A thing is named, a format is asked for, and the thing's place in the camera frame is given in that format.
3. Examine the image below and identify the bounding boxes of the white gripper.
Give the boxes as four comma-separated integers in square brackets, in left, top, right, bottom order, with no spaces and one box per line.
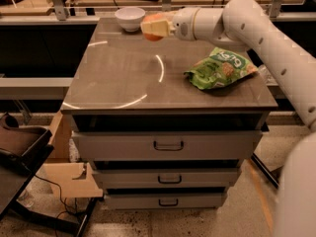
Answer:
[140,7,198,40]

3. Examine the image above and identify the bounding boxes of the orange fruit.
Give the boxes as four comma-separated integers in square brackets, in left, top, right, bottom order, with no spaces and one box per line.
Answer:
[142,13,163,41]

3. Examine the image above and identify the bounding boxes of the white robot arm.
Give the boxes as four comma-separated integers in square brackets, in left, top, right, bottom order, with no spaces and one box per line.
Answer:
[141,0,316,237]

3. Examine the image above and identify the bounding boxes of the white ceramic bowl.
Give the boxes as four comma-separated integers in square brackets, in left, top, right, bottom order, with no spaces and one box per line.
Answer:
[115,7,145,32]

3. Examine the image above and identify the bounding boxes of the green snack bag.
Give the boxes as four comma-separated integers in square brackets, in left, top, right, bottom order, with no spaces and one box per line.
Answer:
[185,47,258,90]

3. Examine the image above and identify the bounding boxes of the grey drawer cabinet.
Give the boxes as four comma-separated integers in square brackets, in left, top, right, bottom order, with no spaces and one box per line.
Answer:
[61,19,277,198]

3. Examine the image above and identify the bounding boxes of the clear plastic bottle left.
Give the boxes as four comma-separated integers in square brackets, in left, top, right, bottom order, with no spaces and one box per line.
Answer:
[258,64,270,83]

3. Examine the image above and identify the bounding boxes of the top grey drawer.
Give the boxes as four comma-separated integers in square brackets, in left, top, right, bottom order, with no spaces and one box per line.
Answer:
[72,130,262,161]

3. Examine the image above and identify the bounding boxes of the grey drawer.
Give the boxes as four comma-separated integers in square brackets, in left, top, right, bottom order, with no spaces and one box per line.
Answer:
[72,130,262,161]
[93,168,241,190]
[105,193,227,210]

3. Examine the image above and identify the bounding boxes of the middle grey drawer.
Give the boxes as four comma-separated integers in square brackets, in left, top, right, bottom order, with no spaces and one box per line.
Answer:
[93,168,241,190]

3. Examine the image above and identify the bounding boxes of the black metal stand leg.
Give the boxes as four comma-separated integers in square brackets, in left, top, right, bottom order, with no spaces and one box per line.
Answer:
[251,153,279,189]

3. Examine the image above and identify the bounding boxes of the cardboard piece on floor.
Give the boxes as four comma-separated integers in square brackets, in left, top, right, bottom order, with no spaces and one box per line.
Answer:
[43,163,103,198]

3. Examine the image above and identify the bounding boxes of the bottom grey drawer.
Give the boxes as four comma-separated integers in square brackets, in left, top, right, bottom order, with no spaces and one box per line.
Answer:
[105,193,227,210]

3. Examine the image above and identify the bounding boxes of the black floor cable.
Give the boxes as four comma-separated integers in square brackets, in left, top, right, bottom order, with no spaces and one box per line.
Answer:
[34,174,87,219]

